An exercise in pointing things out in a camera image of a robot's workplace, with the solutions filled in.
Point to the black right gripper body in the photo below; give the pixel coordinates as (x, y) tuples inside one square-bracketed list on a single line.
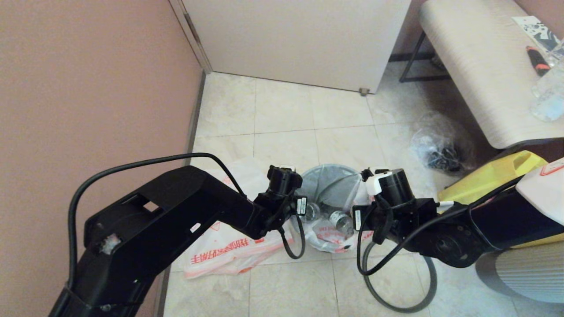
[(396, 220)]

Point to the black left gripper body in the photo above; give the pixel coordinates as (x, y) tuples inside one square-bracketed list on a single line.
[(284, 185)]

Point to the white red-print plastic bag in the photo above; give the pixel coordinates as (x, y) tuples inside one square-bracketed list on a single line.
[(330, 240), (220, 259)]

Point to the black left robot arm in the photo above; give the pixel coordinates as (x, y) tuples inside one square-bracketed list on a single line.
[(154, 220)]

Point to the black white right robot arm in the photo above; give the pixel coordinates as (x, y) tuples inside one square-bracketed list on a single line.
[(506, 224)]

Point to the clear bag with black items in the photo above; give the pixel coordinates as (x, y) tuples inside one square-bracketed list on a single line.
[(436, 149)]

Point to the yellow fabric tote bag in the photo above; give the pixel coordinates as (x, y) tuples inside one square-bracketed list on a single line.
[(484, 185)]

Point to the clear plastic bottle with label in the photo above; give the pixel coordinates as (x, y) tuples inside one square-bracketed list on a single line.
[(341, 220)]

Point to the grey baseboard strip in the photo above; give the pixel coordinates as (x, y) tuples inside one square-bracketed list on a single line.
[(196, 114)]

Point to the dark metal bench leg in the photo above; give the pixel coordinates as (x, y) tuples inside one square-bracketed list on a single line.
[(423, 79)]

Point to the white ribbed round bin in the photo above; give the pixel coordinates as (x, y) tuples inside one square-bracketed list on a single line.
[(528, 277)]

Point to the white door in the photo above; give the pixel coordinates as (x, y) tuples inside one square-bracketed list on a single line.
[(286, 39)]

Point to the beige wood-grain bench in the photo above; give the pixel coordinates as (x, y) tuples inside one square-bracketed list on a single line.
[(476, 66)]

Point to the crumpled clear plastic bottle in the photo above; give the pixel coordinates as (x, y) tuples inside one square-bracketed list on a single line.
[(548, 101)]

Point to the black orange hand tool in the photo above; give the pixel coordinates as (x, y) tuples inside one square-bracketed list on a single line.
[(537, 60)]

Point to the black white printed sheet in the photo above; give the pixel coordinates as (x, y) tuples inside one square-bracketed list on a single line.
[(535, 30)]

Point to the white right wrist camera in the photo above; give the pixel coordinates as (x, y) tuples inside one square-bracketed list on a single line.
[(374, 182)]

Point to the white door frame trim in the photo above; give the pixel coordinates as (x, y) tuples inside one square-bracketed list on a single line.
[(200, 53)]

